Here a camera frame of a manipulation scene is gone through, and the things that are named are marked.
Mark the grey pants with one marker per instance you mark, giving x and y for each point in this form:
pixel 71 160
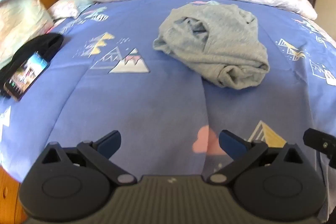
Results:
pixel 215 43

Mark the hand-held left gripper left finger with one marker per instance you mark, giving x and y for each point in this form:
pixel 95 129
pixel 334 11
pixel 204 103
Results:
pixel 109 144

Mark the smartphone with lit screen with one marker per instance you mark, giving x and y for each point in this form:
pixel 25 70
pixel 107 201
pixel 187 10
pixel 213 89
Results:
pixel 26 74

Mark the wooden bed frame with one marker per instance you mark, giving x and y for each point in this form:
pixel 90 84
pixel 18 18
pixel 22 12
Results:
pixel 9 200

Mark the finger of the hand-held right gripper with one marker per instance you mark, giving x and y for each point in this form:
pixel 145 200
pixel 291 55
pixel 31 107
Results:
pixel 319 144

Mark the small white pink pillow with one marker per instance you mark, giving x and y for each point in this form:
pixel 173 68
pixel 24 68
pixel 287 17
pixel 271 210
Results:
pixel 67 7

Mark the large pastel pillow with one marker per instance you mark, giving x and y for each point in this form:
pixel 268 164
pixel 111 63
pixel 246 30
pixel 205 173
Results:
pixel 18 27

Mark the blue printed bed blanket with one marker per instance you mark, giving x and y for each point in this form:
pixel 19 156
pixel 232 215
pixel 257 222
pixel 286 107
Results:
pixel 162 98

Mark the black cloth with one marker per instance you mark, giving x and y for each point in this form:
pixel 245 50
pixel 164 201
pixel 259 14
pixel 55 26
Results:
pixel 50 44

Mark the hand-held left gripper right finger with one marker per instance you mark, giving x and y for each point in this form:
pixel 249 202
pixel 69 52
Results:
pixel 231 145

